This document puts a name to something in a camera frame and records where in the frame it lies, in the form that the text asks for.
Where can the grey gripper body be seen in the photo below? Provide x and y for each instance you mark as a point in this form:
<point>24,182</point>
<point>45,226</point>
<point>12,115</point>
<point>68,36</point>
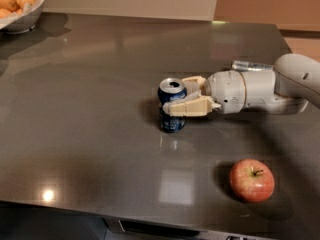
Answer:
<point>227,90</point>

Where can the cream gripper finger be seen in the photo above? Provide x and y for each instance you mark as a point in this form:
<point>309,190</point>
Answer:
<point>193,105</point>
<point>194,84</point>

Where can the blue pepsi can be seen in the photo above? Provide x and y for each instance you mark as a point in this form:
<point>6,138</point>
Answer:
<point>170,92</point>

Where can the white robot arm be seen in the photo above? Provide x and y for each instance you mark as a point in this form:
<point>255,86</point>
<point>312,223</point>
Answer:
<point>286,87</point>

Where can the silver energy drink can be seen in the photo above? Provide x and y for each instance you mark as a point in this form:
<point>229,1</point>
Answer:
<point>244,66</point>

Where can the red apple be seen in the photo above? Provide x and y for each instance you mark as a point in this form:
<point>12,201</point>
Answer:
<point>251,181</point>

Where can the white fruit bowl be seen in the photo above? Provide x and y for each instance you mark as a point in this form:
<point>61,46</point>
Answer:
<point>25,17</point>

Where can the orange fruit middle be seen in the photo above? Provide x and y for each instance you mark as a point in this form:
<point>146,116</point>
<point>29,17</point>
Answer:
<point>23,3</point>

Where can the orange fruit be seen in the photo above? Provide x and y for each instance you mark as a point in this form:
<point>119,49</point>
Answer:
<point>23,3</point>
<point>4,13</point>
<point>10,5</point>

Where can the orange fruit bottom left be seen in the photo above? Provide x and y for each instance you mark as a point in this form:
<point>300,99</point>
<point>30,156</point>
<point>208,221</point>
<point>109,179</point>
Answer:
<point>4,13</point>

